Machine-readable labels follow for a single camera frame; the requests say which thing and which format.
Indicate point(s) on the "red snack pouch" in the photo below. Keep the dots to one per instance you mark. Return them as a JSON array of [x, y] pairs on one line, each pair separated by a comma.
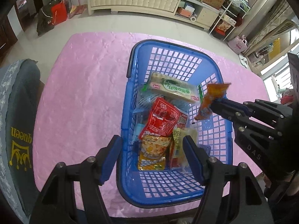
[[161, 119]]

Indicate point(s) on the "black bag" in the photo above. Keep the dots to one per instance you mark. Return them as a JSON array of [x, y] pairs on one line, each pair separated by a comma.
[[44, 19]]

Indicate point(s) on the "cream wafer packet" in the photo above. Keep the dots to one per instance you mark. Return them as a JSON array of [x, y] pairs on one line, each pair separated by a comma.
[[178, 142]]

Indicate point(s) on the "white slippers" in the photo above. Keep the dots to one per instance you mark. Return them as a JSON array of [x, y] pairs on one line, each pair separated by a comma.
[[243, 59]]

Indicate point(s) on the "orange printed snack packet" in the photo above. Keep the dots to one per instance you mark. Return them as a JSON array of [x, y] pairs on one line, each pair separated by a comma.
[[209, 98]]

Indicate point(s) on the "pink quilted table cover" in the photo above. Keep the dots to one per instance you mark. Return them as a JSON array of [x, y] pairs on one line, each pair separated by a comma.
[[81, 86]]

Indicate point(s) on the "white paper roll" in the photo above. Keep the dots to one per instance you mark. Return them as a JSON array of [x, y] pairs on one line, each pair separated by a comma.
[[192, 18]]

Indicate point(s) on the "grey printed chair cover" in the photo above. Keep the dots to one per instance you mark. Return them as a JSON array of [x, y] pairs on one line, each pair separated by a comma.
[[16, 121]]

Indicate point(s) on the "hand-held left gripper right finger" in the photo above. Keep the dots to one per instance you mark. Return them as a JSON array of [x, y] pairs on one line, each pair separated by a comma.
[[195, 161]]

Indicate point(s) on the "cream TV cabinet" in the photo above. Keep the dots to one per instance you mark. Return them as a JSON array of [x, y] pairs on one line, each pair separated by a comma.
[[140, 0]]

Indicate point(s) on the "red printed gift box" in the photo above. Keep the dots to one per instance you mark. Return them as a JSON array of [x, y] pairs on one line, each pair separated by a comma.
[[224, 26]]

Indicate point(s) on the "light blue snack bag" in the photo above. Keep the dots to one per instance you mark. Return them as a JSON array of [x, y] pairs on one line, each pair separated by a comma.
[[146, 98], [139, 131]]

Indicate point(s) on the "green label cracker packet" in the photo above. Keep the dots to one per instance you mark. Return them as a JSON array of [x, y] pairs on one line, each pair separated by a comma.
[[172, 87]]

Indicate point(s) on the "red bordered tray snack packet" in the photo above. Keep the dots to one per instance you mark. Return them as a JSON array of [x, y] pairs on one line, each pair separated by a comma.
[[182, 120]]

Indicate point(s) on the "dark wooden door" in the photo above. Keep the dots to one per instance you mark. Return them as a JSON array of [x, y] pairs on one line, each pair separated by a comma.
[[7, 30]]

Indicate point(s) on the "blue white storage box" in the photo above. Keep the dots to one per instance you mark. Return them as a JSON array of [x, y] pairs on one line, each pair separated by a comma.
[[189, 6]]

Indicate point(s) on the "yellow chips snack packet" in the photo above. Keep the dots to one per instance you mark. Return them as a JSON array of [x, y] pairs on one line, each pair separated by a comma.
[[151, 154]]

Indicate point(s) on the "patterned curtain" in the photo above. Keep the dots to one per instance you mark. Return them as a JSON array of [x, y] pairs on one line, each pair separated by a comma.
[[268, 25]]

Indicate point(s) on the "red broom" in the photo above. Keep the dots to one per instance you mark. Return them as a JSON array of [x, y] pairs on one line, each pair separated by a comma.
[[76, 9]]

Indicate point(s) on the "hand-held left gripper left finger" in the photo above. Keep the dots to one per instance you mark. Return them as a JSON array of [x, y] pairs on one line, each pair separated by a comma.
[[109, 161]]

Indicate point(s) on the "blue plastic basket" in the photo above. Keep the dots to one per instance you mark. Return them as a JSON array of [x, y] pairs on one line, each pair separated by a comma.
[[175, 179]]

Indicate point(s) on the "orange storage box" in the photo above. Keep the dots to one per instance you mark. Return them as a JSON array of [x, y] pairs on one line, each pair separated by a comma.
[[184, 11]]

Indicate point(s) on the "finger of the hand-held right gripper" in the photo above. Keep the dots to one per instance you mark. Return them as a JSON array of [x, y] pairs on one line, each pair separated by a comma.
[[233, 117], [231, 105]]

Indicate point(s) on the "pink shopping bag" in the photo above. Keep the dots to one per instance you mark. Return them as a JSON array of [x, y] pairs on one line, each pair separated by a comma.
[[238, 45]]

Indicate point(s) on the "red bag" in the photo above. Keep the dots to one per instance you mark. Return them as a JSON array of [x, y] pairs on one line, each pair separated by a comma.
[[58, 12]]

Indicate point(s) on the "white metal rack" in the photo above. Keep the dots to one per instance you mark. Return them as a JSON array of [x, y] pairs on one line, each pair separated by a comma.
[[230, 4]]

